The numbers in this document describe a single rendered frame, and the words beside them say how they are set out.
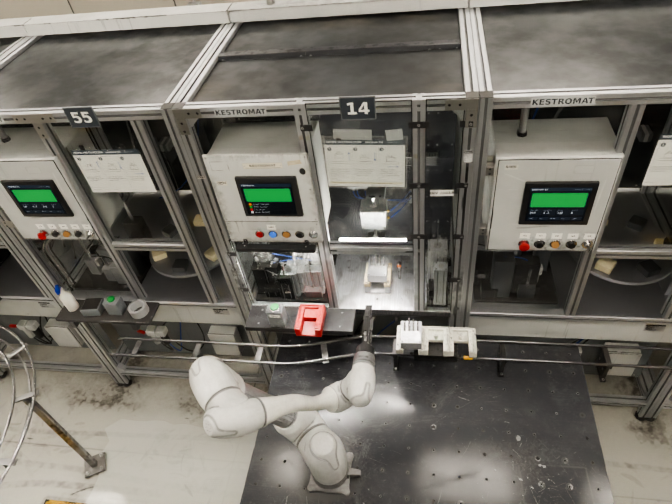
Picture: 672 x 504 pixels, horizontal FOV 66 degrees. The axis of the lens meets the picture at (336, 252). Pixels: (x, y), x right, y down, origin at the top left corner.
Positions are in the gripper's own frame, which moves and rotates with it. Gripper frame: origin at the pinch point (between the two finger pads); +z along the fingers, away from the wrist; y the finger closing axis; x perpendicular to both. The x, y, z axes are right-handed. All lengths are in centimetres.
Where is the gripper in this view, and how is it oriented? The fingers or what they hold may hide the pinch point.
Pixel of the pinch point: (369, 316)
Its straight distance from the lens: 226.7
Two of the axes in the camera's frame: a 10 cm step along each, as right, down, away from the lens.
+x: -9.8, -0.2, 1.7
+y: -1.1, -7.1, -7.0
